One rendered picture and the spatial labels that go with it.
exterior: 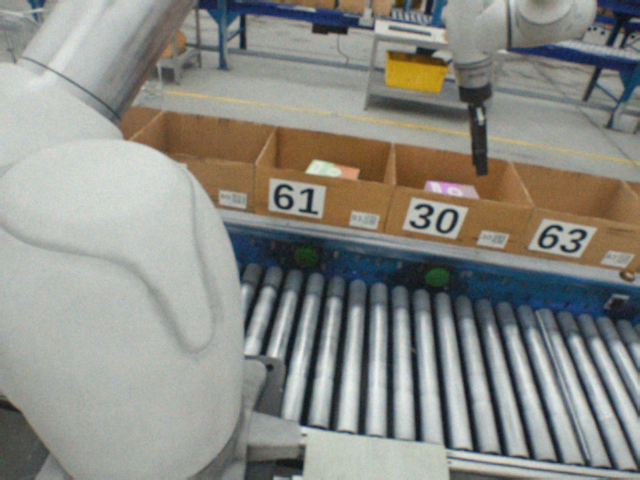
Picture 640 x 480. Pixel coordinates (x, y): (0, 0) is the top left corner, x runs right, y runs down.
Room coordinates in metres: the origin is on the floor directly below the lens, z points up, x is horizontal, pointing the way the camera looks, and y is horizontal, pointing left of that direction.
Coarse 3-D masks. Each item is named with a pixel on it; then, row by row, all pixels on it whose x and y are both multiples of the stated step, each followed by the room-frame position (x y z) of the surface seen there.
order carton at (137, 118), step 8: (128, 112) 1.35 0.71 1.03; (136, 112) 1.35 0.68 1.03; (144, 112) 1.35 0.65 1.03; (152, 112) 1.35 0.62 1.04; (160, 112) 1.32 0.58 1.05; (128, 120) 1.35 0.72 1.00; (136, 120) 1.35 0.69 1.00; (144, 120) 1.35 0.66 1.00; (152, 120) 1.26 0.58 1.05; (120, 128) 1.36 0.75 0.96; (128, 128) 1.35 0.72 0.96; (136, 128) 1.35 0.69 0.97; (128, 136) 1.35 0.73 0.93
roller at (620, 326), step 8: (624, 320) 0.92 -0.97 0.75; (616, 328) 0.91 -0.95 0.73; (624, 328) 0.89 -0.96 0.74; (632, 328) 0.89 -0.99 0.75; (624, 336) 0.86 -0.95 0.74; (632, 336) 0.86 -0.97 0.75; (624, 344) 0.84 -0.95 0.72; (632, 344) 0.83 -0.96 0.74; (632, 352) 0.81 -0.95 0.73; (632, 360) 0.79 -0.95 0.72
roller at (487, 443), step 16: (464, 304) 0.91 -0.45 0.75; (464, 320) 0.85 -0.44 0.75; (464, 336) 0.79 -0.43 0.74; (464, 352) 0.74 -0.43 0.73; (480, 352) 0.74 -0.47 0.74; (480, 368) 0.68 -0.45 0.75; (480, 384) 0.63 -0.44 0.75; (480, 400) 0.59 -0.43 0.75; (480, 416) 0.55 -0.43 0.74; (480, 432) 0.51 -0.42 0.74; (496, 432) 0.51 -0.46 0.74; (480, 448) 0.47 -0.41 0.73; (496, 448) 0.47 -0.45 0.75
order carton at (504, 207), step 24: (408, 144) 1.31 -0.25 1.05; (408, 168) 1.31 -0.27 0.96; (432, 168) 1.31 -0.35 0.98; (456, 168) 1.30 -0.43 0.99; (504, 168) 1.29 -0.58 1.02; (408, 192) 1.02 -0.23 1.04; (432, 192) 1.02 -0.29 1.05; (480, 192) 1.30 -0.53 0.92; (504, 192) 1.23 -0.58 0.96; (480, 216) 1.01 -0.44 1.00; (504, 216) 1.01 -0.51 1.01; (528, 216) 1.01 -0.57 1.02; (432, 240) 1.02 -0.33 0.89; (456, 240) 1.02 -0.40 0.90
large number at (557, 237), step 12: (540, 228) 1.00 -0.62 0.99; (552, 228) 1.00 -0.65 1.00; (564, 228) 1.00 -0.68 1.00; (576, 228) 1.00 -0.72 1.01; (588, 228) 1.00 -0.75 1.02; (540, 240) 1.00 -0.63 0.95; (552, 240) 1.00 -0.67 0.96; (564, 240) 1.00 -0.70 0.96; (576, 240) 1.00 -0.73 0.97; (588, 240) 1.00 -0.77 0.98; (552, 252) 1.00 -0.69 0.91; (564, 252) 1.00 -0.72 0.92; (576, 252) 1.00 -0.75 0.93
